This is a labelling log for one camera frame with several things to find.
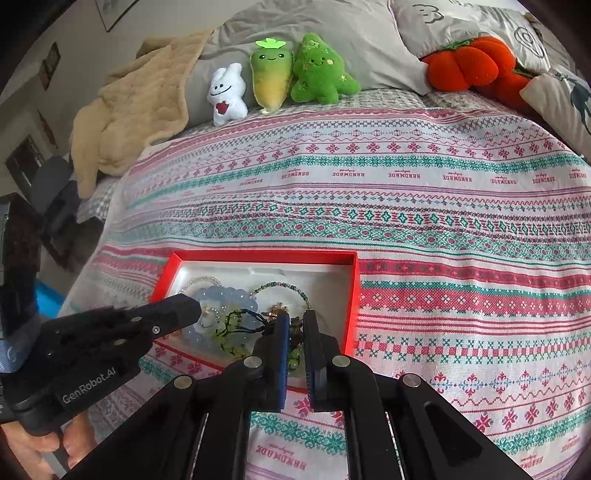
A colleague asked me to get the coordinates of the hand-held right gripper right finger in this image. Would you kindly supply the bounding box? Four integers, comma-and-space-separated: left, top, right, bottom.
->
301, 311, 532, 480

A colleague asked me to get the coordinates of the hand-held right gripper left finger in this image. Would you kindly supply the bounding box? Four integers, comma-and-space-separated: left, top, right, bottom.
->
92, 313, 291, 480

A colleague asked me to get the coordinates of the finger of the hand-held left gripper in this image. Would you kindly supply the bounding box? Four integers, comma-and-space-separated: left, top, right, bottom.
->
105, 295, 204, 345

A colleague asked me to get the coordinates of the green bead bracelet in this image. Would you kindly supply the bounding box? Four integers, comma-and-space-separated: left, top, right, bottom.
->
218, 308, 301, 374

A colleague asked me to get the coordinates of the light blue bead bracelet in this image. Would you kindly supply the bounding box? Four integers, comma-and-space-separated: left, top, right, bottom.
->
181, 284, 259, 356

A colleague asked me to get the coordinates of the red jewelry box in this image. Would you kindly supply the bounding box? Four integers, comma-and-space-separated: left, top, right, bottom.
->
148, 250, 360, 393

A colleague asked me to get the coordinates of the person's left hand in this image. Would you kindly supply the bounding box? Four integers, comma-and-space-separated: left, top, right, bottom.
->
2, 410, 99, 476

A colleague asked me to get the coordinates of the blue plastic object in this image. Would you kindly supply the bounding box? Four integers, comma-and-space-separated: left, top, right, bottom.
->
34, 279, 70, 319

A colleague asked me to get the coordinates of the dark chair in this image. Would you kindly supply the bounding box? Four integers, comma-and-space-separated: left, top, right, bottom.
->
32, 156, 88, 264

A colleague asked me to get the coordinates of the patterned bedspread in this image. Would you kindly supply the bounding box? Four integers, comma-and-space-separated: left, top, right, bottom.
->
60, 106, 591, 480

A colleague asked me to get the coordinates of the beige quilted blanket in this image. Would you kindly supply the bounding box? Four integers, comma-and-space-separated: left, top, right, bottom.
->
69, 30, 214, 198

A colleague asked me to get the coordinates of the white plush toy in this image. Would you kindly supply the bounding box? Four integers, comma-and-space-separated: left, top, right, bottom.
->
206, 64, 249, 127

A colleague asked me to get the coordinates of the yellow green radish plush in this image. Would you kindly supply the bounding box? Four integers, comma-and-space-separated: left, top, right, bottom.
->
249, 38, 295, 114

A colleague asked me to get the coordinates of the green tree plush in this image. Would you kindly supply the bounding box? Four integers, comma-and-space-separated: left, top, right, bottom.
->
290, 33, 362, 104

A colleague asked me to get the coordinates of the orange pumpkin plush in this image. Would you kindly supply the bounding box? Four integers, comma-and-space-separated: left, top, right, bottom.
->
421, 37, 511, 90
480, 65, 534, 112

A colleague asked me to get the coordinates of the plain grey pillow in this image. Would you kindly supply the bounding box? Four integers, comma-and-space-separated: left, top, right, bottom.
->
185, 0, 432, 130

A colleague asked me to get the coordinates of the white printed pillow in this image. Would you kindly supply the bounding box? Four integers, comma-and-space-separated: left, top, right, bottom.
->
519, 65, 591, 162

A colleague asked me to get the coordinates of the grey printed pillow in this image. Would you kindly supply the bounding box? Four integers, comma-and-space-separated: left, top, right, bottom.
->
388, 0, 552, 75

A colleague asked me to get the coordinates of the clear bead bracelet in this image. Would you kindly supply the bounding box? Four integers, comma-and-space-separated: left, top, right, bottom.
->
185, 275, 223, 296

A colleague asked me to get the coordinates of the green beaded necklace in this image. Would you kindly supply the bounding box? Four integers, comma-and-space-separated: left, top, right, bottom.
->
252, 278, 320, 325

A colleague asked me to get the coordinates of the dark wall frame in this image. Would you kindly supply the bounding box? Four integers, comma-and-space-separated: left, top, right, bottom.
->
4, 135, 44, 185

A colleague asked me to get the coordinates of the red wall poster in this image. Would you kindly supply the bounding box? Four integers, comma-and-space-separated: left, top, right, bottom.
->
37, 108, 58, 148

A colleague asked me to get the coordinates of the small wall poster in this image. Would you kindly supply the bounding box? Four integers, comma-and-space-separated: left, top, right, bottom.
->
39, 41, 62, 88

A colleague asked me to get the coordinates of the framed wall picture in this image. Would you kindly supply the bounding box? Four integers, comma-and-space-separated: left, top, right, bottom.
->
95, 0, 139, 32

